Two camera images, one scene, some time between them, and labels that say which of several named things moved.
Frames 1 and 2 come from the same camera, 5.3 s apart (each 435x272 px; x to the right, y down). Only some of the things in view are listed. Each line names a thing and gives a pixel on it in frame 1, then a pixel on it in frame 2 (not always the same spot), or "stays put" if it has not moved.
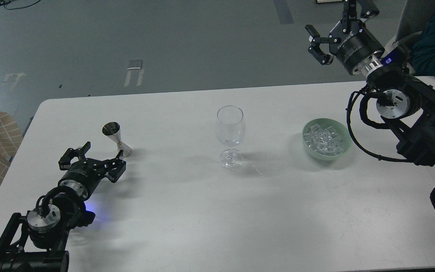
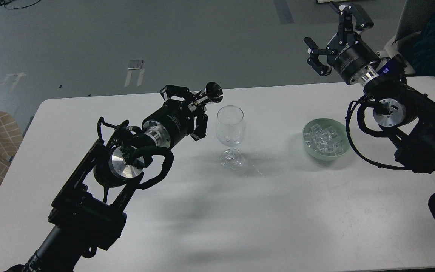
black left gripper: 83,175 -> 177,116
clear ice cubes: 324,139 stays put
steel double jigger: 113,129 -> 213,93
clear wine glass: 230,127 stays put
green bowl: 326,139 stays put
